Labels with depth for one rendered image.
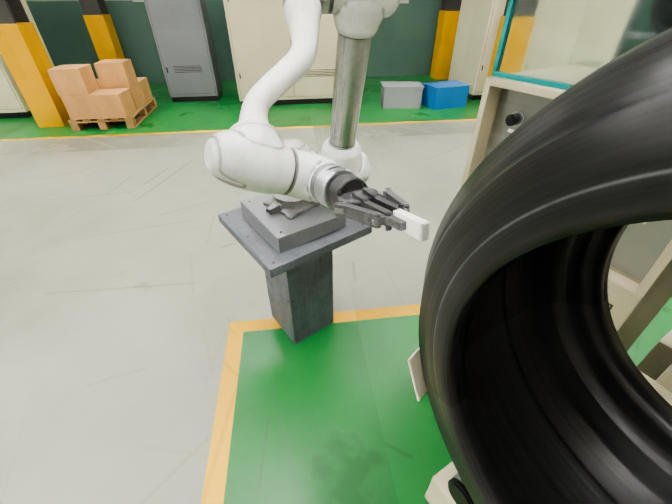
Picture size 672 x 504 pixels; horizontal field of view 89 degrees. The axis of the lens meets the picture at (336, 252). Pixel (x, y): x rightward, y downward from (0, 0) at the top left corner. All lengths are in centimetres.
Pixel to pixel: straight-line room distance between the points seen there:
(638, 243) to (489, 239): 78
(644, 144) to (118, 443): 180
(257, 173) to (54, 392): 166
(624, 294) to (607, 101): 83
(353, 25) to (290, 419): 146
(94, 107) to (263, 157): 518
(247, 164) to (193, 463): 126
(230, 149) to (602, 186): 58
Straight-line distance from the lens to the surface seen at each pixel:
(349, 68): 119
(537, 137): 27
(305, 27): 100
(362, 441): 159
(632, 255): 106
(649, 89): 24
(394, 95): 595
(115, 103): 568
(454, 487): 59
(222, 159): 68
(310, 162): 74
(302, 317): 174
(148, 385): 192
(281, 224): 137
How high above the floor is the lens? 145
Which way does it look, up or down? 37 degrees down
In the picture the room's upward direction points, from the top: straight up
